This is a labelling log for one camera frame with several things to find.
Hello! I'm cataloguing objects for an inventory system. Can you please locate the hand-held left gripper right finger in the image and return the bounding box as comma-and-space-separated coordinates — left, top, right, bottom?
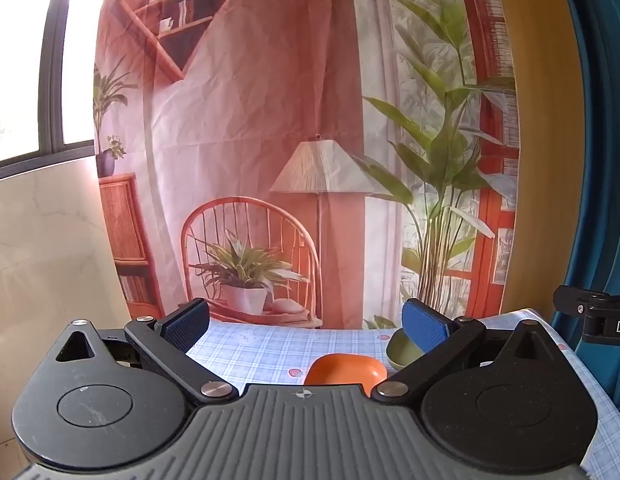
371, 297, 567, 406

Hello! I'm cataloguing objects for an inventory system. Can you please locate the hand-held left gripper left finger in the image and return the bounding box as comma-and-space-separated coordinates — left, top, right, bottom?
55, 297, 239, 407

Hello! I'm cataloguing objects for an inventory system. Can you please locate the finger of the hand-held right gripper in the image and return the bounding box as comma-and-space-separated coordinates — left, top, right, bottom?
553, 285, 611, 318

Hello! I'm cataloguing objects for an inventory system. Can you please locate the green bowl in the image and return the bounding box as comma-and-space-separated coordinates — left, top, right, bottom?
386, 327, 427, 372

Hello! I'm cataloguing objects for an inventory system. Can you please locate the orange bowl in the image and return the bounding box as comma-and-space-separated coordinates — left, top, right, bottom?
303, 353, 388, 387

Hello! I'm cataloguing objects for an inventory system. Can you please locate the checked blue tablecloth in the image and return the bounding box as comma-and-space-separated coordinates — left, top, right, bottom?
185, 309, 620, 480

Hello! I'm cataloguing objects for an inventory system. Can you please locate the wooden board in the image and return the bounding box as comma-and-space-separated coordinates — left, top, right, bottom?
462, 0, 588, 322

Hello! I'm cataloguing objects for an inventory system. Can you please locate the blue curtain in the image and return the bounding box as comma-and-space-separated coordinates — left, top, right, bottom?
549, 0, 620, 411

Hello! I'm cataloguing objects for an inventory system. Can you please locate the dark framed window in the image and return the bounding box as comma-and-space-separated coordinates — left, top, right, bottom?
0, 0, 116, 183

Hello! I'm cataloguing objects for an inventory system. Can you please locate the printed wall tapestry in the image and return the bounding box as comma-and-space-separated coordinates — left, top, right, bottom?
92, 0, 522, 331

